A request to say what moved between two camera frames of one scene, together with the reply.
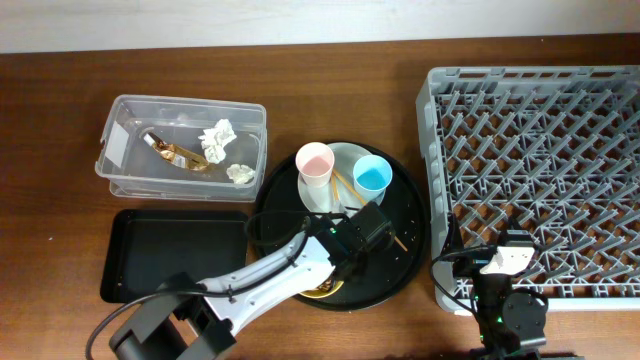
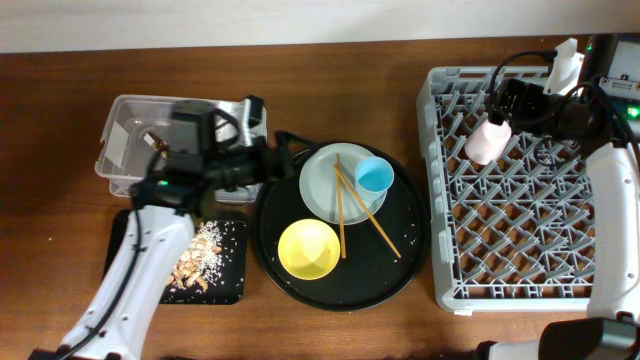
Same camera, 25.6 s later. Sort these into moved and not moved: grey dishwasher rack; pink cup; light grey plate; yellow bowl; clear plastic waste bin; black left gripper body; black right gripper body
Moved: pink cup; black right gripper body; yellow bowl; black left gripper body
Not moved: light grey plate; grey dishwasher rack; clear plastic waste bin
